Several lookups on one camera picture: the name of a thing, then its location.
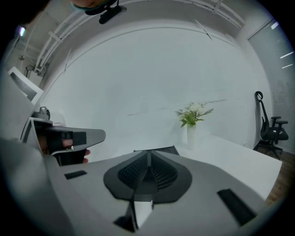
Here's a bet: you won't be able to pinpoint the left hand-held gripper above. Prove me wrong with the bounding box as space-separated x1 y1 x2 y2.
20 116 107 167

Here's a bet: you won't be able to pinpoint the black office chair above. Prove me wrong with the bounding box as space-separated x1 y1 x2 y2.
254 90 290 161

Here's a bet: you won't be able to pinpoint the white vase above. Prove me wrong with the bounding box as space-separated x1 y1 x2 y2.
186 124 199 151

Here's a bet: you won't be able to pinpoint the white and green flower bouquet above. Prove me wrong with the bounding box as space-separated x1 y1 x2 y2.
174 101 215 128

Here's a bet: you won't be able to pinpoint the white ceiling pipes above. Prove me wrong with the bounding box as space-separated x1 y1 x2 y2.
34 0 245 75

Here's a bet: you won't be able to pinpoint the white framed panel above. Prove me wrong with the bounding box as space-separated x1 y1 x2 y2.
7 66 45 106

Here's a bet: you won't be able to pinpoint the person's left hand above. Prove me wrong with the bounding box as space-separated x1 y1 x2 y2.
38 132 91 165

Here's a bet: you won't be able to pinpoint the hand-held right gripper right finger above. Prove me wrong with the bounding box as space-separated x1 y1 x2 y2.
149 150 193 204

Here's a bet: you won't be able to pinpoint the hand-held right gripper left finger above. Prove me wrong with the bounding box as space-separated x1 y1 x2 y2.
103 150 149 201

